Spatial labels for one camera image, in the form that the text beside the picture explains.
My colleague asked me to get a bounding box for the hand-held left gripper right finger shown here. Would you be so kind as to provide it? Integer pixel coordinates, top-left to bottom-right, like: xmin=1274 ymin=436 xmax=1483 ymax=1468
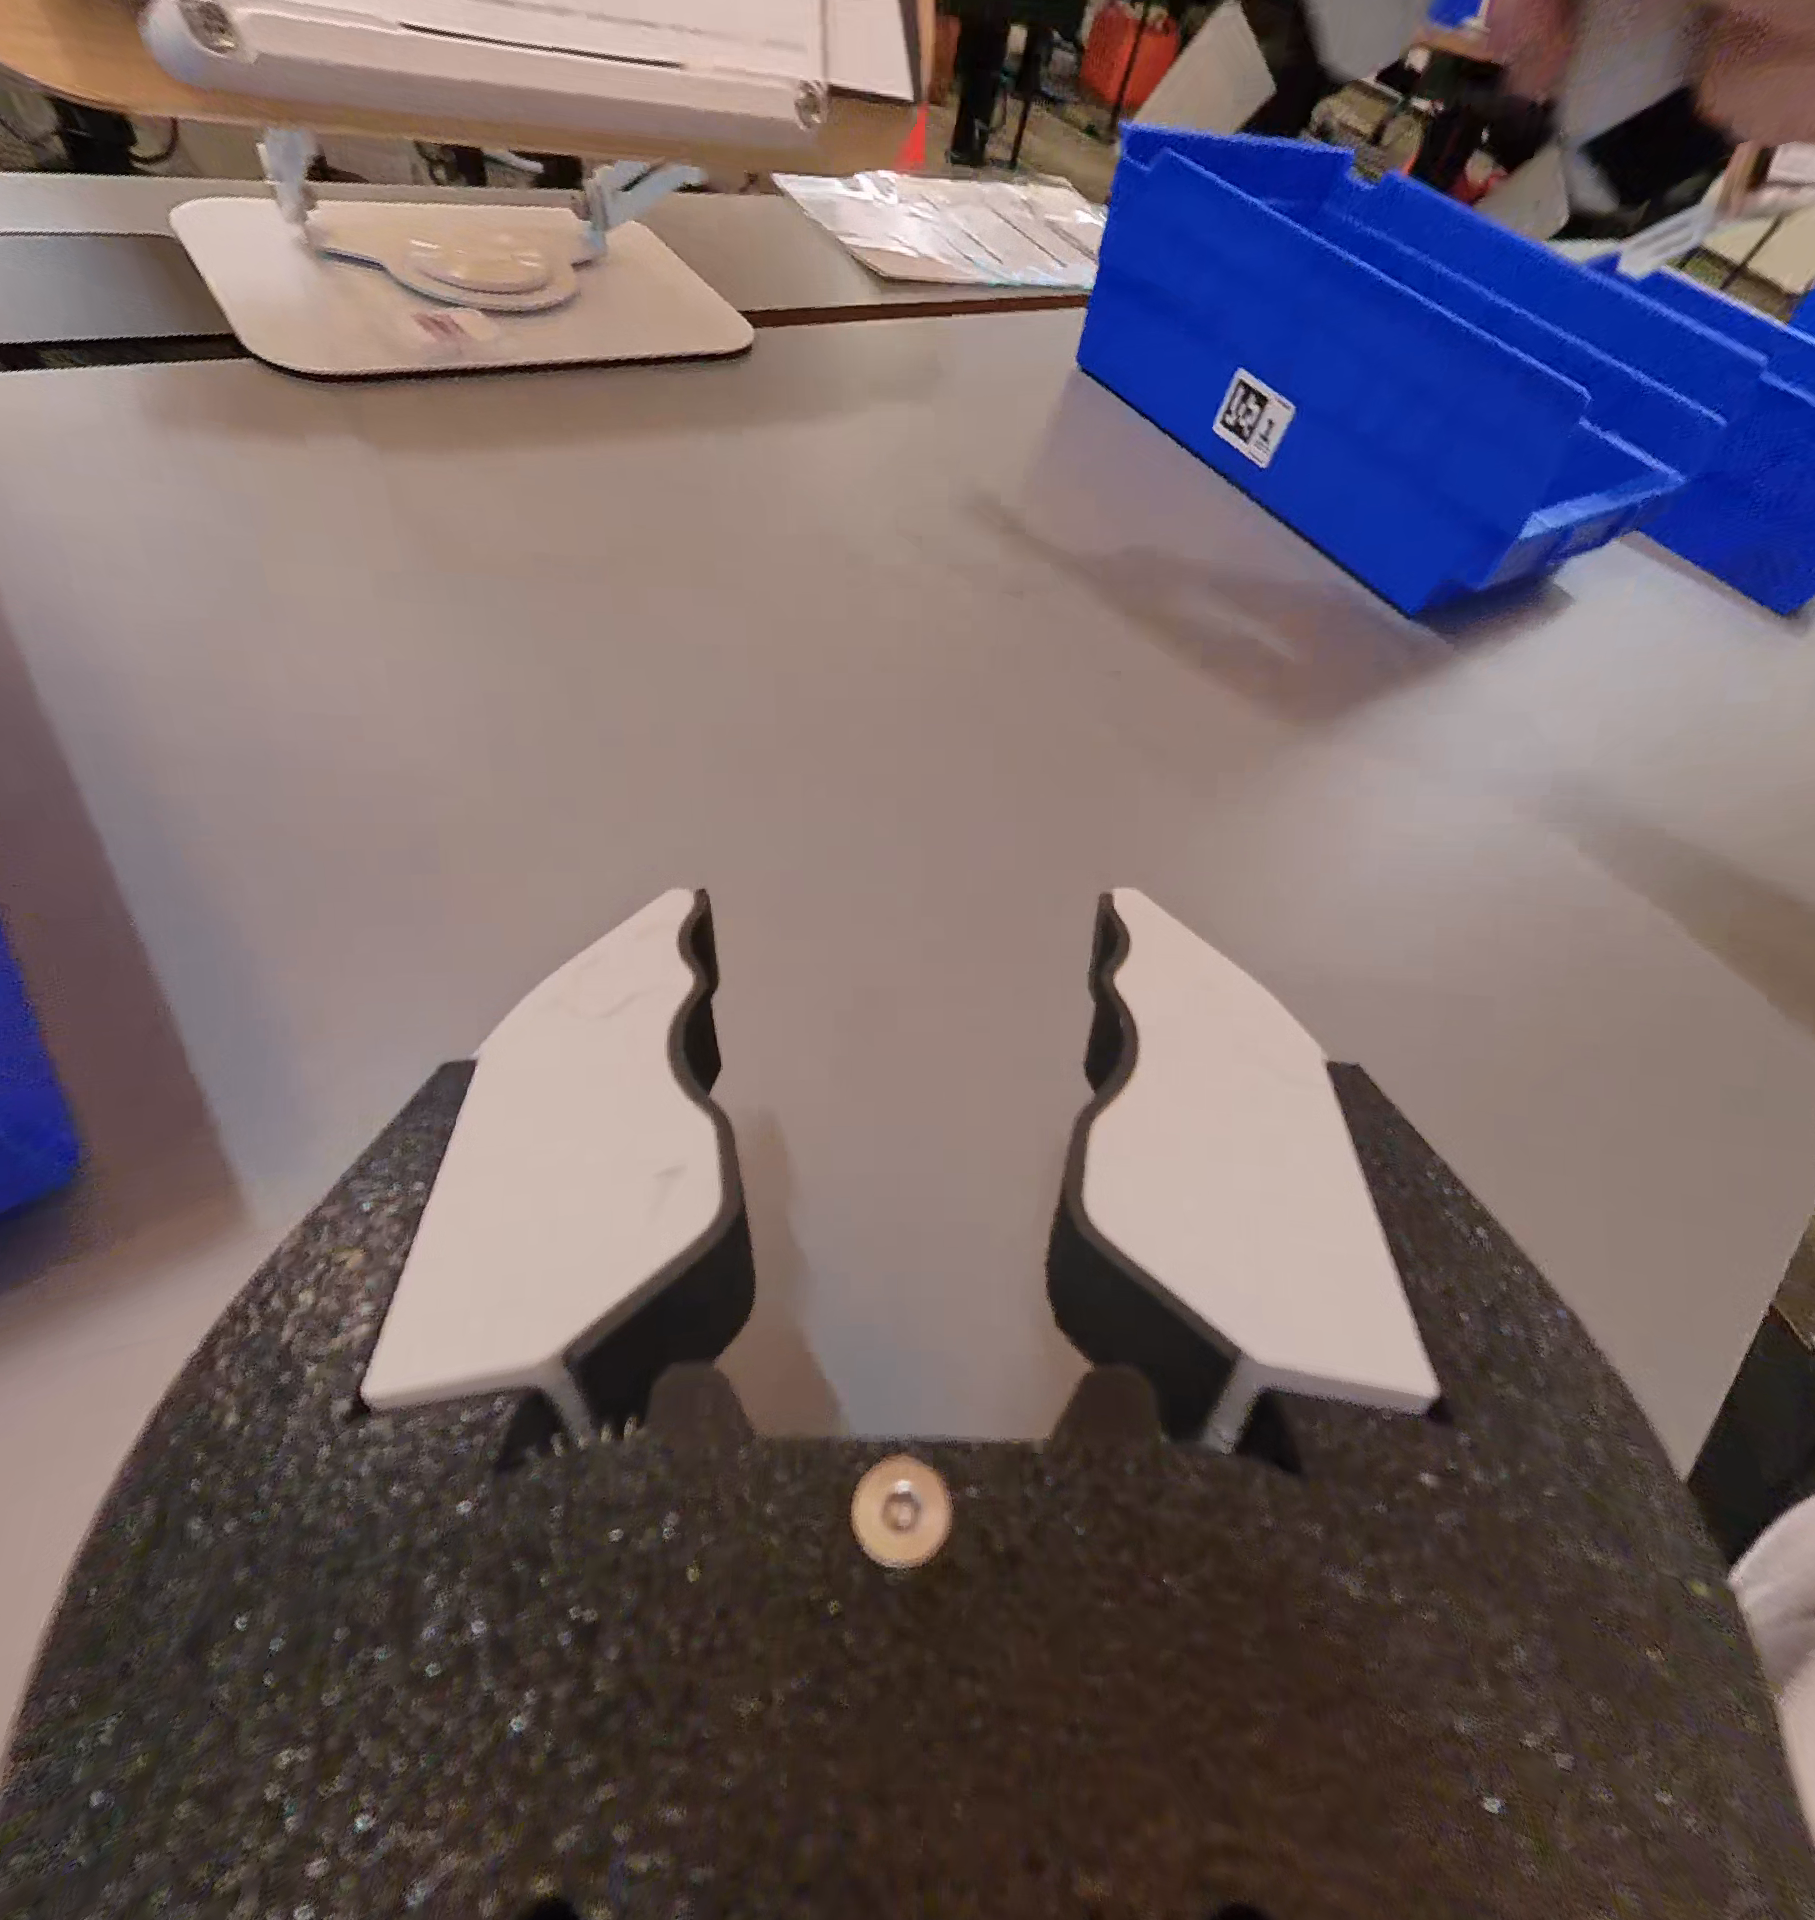
xmin=1045 ymin=888 xmax=1444 ymax=1453

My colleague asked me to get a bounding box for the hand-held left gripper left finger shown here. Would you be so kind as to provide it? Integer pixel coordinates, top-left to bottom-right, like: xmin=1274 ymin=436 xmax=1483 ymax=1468
xmin=355 ymin=888 xmax=761 ymax=1448

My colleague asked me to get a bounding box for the blue plastic bin with tag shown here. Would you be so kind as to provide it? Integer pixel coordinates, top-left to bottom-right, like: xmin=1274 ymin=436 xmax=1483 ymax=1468
xmin=1076 ymin=122 xmax=1733 ymax=618

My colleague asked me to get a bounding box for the instruction sheet on stand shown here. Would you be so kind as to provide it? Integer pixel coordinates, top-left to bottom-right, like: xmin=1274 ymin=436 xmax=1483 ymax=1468
xmin=0 ymin=0 xmax=932 ymax=384

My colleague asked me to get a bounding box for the laminated paper sheet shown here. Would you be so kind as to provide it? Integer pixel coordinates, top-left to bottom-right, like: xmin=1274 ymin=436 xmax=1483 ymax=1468
xmin=773 ymin=169 xmax=1110 ymax=289

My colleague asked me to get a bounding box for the printed instruction sheet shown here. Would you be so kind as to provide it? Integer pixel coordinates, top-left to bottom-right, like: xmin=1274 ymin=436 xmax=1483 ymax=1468
xmin=246 ymin=0 xmax=922 ymax=103

